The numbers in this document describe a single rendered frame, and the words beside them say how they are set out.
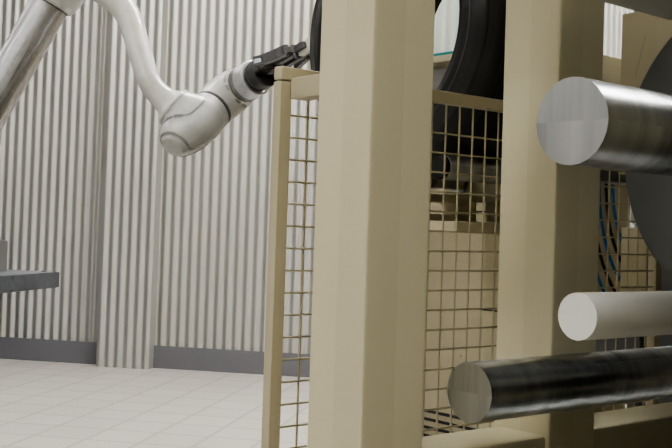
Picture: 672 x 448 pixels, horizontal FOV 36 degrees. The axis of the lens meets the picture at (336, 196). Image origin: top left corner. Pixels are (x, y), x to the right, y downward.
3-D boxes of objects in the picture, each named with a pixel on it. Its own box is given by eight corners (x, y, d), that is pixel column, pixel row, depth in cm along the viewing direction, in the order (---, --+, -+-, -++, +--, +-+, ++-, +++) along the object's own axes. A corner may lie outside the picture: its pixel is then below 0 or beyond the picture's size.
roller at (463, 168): (572, 187, 207) (554, 191, 211) (570, 164, 208) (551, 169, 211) (448, 177, 185) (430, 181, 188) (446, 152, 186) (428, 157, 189)
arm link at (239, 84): (257, 69, 258) (271, 60, 254) (261, 103, 256) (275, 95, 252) (226, 64, 253) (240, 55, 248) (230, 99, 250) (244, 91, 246)
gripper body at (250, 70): (241, 59, 248) (263, 44, 242) (270, 63, 254) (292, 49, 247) (244, 88, 247) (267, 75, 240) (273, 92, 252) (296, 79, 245)
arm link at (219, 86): (269, 90, 259) (239, 119, 251) (234, 110, 271) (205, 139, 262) (242, 55, 257) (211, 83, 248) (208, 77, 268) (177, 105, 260)
